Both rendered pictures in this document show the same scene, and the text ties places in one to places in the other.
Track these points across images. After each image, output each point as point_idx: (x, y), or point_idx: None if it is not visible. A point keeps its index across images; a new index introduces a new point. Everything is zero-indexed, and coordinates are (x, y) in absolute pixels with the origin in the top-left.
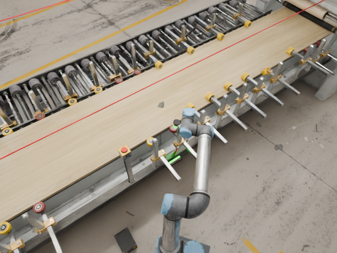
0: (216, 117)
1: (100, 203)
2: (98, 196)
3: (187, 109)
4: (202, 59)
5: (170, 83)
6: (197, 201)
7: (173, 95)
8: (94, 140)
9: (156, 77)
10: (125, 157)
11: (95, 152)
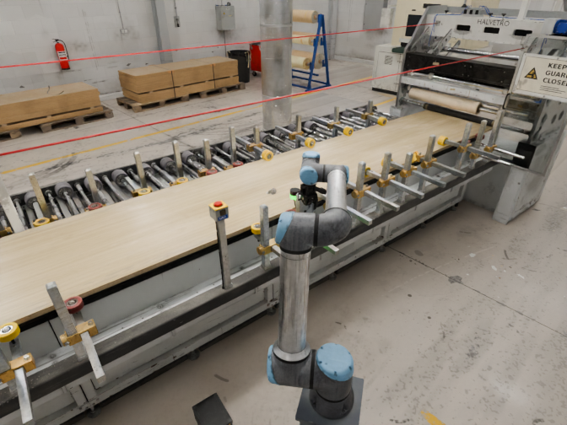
0: None
1: (174, 315)
2: None
3: (310, 152)
4: (325, 88)
5: (283, 172)
6: (332, 213)
7: (288, 183)
8: (171, 228)
9: (264, 168)
10: (218, 215)
11: (172, 240)
